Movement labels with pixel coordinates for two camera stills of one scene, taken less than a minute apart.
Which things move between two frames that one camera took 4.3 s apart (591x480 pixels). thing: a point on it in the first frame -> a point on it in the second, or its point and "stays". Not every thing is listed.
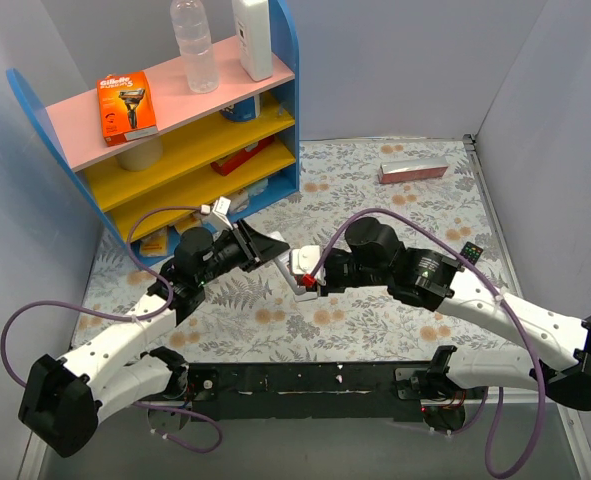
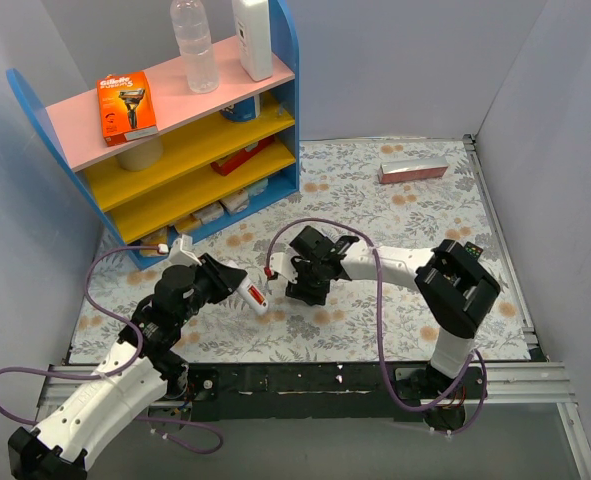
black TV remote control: [471, 252] stays
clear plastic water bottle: [190, 23] stays
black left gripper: [246, 245] -> [214, 275]
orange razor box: [126, 108] stays
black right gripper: [332, 273] -> [305, 279]
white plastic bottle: [254, 37] stays
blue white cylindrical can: [244, 110] stays
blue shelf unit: [213, 154] stays
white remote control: [288, 277] -> [247, 296]
